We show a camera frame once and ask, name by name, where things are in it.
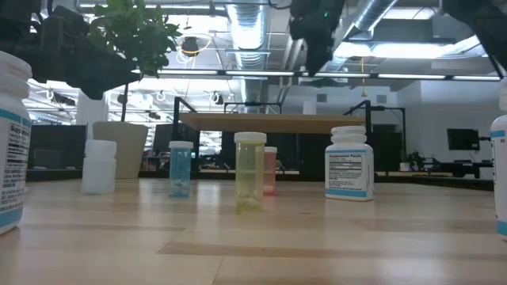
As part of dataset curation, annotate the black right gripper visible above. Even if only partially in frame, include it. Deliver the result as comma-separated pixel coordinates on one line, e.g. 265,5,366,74
288,0,345,77

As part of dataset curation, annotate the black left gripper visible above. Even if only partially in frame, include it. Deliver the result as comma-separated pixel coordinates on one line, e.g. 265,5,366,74
0,15,140,100

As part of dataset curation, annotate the plain white bottle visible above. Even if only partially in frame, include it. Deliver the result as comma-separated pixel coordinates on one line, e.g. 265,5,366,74
81,139,118,195

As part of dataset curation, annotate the white supplement bottle blue label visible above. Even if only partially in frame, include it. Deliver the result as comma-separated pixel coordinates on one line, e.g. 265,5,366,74
490,77,507,238
0,50,32,235
324,125,375,202

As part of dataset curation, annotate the pink translucent pill vial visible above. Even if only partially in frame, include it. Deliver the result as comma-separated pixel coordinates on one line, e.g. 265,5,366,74
264,146,278,196

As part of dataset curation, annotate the blue translucent pill vial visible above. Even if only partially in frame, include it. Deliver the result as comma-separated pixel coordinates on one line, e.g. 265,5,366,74
168,140,194,199

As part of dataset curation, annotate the yellow translucent pill vial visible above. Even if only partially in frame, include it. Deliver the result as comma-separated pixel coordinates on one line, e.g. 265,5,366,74
233,131,268,213

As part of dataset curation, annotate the linear ceiling light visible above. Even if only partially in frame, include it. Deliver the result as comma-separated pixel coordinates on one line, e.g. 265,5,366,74
225,70,296,77
300,72,372,78
377,74,448,80
452,75,502,82
158,70,219,76

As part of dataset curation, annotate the green leafy plant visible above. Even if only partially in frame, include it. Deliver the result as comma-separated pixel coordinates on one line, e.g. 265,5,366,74
87,0,183,123

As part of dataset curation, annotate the black office screen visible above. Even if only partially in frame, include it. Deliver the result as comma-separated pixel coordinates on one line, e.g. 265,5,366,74
28,124,88,170

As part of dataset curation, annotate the beige plant pot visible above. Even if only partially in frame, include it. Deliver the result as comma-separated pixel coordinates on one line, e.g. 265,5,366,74
92,120,150,180

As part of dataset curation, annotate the black ceiling device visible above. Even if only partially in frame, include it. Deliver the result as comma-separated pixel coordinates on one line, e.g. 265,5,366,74
180,36,201,59

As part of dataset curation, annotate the black background desk equipment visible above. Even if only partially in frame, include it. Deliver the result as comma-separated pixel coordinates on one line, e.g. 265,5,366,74
407,150,495,179

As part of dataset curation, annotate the yellow hanging cord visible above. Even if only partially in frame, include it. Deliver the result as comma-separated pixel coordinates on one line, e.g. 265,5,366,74
360,57,368,98

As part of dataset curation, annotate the silver ventilation duct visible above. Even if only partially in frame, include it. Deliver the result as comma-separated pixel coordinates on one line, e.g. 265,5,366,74
225,3,270,105
316,0,399,74

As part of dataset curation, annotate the black background metal frame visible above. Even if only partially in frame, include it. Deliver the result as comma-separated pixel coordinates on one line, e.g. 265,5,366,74
223,101,284,116
371,105,407,173

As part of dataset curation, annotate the wooden shelf black metal frame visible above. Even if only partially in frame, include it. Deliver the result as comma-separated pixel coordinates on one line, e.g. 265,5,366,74
172,97,373,188

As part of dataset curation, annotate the black wall monitor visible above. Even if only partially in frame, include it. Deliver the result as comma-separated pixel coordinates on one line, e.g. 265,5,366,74
447,127,481,151

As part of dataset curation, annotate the black aluminium frame rail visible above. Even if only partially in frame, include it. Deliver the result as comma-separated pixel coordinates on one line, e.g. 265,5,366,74
25,168,494,192

